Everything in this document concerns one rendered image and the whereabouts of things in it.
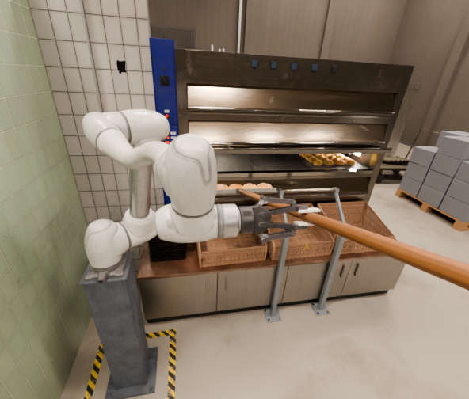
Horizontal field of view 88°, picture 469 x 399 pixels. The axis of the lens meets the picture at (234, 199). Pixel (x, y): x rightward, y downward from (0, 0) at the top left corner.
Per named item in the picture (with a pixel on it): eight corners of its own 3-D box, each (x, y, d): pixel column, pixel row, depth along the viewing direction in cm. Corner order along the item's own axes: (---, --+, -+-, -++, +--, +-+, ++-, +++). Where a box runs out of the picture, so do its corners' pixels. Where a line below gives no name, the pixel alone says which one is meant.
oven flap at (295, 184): (191, 201, 221) (190, 179, 219) (365, 194, 254) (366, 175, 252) (191, 201, 217) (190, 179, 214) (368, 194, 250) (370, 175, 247)
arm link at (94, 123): (92, 125, 78) (132, 121, 87) (70, 104, 87) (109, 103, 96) (96, 161, 86) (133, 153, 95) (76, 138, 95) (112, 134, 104)
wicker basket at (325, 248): (255, 229, 246) (257, 205, 234) (306, 226, 258) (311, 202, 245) (271, 261, 204) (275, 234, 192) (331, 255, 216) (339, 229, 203)
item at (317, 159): (291, 150, 298) (291, 145, 296) (327, 150, 307) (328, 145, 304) (314, 166, 245) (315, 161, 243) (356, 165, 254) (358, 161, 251)
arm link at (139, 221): (116, 236, 140) (150, 222, 155) (130, 255, 133) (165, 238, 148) (108, 103, 94) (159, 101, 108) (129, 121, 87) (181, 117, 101)
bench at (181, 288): (152, 280, 255) (146, 234, 229) (358, 260, 300) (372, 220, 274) (145, 330, 206) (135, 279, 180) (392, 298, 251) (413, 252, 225)
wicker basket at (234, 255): (195, 233, 235) (194, 208, 223) (251, 229, 247) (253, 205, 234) (199, 268, 193) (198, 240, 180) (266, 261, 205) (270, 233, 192)
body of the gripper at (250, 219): (234, 203, 69) (265, 201, 71) (234, 232, 70) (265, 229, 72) (240, 206, 62) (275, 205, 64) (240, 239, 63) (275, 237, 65)
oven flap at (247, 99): (188, 110, 186) (187, 82, 183) (391, 115, 219) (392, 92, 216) (188, 108, 181) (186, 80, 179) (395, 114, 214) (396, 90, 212)
